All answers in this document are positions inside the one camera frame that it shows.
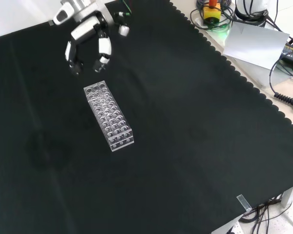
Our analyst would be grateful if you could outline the green cable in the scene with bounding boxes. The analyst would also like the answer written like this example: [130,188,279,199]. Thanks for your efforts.
[205,21,233,32]

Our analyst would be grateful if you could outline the pale board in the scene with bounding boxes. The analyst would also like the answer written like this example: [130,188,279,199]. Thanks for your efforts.
[222,22,291,71]

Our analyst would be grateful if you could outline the yellow stop button box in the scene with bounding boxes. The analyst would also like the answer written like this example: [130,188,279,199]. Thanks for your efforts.
[203,0,222,25]

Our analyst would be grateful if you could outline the black floor cables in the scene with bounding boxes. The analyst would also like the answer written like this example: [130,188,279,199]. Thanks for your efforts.
[238,186,293,234]

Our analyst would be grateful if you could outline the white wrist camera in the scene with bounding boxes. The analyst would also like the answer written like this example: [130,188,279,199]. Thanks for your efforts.
[52,3,74,26]

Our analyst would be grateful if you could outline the grey table leg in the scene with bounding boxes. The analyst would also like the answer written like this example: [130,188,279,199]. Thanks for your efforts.
[280,184,293,208]

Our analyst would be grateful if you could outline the clear tape strip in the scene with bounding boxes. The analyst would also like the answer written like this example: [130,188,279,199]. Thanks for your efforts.
[236,194,252,213]

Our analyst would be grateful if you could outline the clear plastic test tube rack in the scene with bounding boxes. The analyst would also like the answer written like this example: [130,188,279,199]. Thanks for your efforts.
[83,80,135,153]

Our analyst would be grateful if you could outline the black cable with ribbed sleeve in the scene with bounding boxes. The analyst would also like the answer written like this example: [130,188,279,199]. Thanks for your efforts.
[268,58,293,108]

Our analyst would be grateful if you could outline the black bench cloth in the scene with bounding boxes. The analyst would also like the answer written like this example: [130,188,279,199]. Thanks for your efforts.
[0,0,293,234]

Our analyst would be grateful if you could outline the clear glass test tube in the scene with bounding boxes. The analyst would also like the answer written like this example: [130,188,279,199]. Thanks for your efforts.
[97,85,107,110]

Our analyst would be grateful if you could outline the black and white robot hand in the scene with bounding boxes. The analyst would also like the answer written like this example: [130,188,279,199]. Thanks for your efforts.
[64,3,131,77]

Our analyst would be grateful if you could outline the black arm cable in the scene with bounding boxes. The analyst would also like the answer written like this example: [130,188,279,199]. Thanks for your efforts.
[243,0,284,32]

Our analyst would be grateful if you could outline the green and red hand wires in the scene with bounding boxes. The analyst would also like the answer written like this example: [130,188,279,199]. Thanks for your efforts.
[113,0,133,18]

